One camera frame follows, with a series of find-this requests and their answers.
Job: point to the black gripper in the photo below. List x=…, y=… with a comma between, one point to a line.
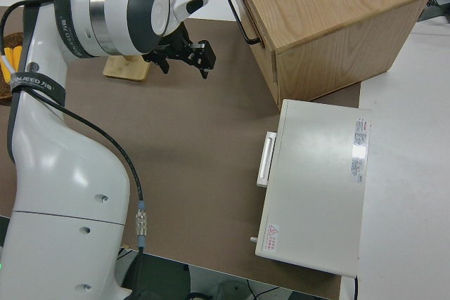
x=181, y=53

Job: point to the light wooden drawer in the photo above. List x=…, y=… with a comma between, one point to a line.
x=263, y=66

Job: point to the dark arm mounting base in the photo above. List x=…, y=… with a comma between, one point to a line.
x=154, y=275

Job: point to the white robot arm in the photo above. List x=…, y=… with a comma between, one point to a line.
x=70, y=173

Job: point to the wooden drawer cabinet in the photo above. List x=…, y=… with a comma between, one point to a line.
x=334, y=5

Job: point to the wooden mug tree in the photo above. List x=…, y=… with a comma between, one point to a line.
x=123, y=68

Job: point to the large brown table mat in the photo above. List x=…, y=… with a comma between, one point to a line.
x=193, y=138

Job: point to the brown wicker basket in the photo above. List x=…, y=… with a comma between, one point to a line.
x=5, y=38

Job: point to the white toaster oven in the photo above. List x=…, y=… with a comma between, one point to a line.
x=316, y=191

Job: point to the dark mesh panel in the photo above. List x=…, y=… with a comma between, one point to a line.
x=436, y=5

